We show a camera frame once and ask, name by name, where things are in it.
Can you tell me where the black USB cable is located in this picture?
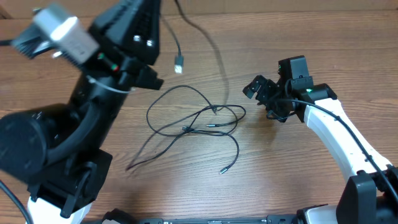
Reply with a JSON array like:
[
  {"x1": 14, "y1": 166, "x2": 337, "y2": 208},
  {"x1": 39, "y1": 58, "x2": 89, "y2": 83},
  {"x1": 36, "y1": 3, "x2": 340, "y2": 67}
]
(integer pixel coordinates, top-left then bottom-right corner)
[
  {"x1": 125, "y1": 0, "x2": 231, "y2": 172},
  {"x1": 146, "y1": 104, "x2": 247, "y2": 175}
]

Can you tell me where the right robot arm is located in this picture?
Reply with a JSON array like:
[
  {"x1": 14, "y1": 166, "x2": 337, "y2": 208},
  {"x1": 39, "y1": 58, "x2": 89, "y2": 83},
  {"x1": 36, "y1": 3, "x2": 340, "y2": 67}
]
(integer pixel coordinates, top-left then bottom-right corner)
[{"x1": 243, "y1": 55, "x2": 397, "y2": 224}]

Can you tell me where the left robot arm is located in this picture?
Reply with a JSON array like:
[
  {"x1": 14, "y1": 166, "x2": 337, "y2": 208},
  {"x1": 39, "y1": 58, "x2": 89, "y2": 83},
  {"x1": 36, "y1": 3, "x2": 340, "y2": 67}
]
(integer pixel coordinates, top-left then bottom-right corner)
[{"x1": 1, "y1": 0, "x2": 163, "y2": 223}]

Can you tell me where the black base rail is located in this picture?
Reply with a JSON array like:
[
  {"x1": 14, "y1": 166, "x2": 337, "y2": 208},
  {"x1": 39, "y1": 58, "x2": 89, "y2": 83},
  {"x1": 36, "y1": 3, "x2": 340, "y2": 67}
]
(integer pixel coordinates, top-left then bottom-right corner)
[{"x1": 137, "y1": 214, "x2": 303, "y2": 224}]

